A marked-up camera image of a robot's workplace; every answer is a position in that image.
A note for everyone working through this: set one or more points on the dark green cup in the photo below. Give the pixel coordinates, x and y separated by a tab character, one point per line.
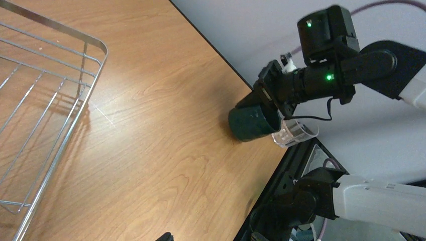
250	123

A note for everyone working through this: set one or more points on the wire metal dish rack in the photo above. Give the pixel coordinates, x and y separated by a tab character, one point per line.
48	74

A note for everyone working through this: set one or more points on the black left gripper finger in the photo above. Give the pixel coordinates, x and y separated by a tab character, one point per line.
167	236

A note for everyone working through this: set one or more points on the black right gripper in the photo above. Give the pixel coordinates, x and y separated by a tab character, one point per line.
285	91

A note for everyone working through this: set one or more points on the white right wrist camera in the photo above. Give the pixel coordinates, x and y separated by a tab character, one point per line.
287	62

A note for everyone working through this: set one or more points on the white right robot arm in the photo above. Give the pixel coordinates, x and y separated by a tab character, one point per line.
373	136

